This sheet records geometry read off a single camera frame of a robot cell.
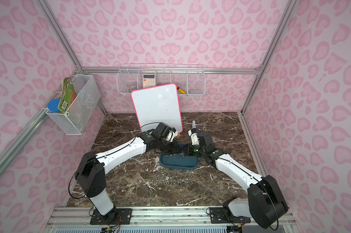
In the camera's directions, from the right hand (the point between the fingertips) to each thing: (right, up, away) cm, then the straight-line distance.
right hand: (180, 148), depth 82 cm
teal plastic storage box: (-1, -10, +13) cm, 16 cm away
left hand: (+1, 0, -1) cm, 1 cm away
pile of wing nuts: (-1, -7, +13) cm, 15 cm away
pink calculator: (-21, +42, +13) cm, 48 cm away
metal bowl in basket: (-31, +36, +11) cm, 49 cm away
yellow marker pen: (0, +36, +15) cm, 39 cm away
